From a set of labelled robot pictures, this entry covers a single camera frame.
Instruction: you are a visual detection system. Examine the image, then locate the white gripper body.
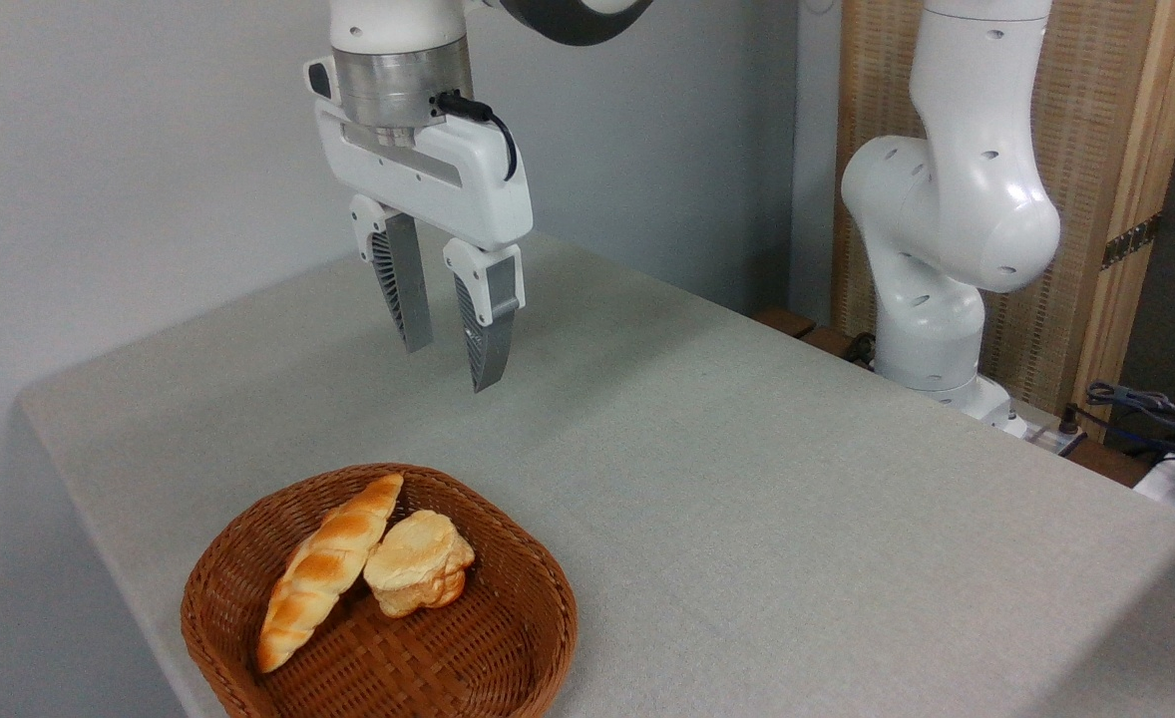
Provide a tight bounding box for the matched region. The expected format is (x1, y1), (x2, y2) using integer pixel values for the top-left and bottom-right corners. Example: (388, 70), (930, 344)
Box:
(305, 57), (535, 252)

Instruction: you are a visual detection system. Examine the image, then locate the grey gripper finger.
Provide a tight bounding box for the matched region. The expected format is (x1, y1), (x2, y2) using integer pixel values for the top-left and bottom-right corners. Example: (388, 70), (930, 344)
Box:
(350, 194), (435, 353)
(444, 237), (526, 393)

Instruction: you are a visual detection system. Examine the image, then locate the long twisted bread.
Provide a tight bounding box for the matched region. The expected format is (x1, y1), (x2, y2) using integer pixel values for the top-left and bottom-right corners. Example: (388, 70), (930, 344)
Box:
(255, 473), (405, 674)

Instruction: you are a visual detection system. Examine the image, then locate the round bread bun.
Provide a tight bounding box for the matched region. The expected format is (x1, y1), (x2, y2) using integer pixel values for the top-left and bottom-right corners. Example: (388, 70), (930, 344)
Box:
(363, 510), (476, 619)

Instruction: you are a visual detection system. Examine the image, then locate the brown wooden block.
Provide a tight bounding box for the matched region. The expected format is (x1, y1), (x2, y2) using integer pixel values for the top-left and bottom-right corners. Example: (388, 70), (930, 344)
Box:
(753, 307), (818, 340)
(800, 325), (860, 360)

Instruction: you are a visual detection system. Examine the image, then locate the brown woven wicker basket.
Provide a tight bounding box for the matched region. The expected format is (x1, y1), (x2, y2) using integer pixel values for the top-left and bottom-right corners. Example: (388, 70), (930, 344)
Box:
(181, 463), (580, 718)

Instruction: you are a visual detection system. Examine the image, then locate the wooden woven screen panel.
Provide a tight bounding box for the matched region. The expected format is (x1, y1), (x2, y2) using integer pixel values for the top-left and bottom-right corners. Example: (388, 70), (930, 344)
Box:
(832, 0), (1175, 442)

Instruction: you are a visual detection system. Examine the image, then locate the metal screen hinge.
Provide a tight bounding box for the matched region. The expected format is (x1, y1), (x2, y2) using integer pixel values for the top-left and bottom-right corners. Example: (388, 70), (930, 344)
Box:
(1101, 212), (1164, 270)

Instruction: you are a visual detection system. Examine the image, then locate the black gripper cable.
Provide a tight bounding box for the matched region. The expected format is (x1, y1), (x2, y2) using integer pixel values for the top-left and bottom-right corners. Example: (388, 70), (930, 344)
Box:
(435, 91), (520, 182)

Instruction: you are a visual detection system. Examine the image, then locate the grey blue cable bundle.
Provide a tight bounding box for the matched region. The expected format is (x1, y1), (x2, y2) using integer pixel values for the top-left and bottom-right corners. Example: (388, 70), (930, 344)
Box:
(1084, 380), (1175, 445)

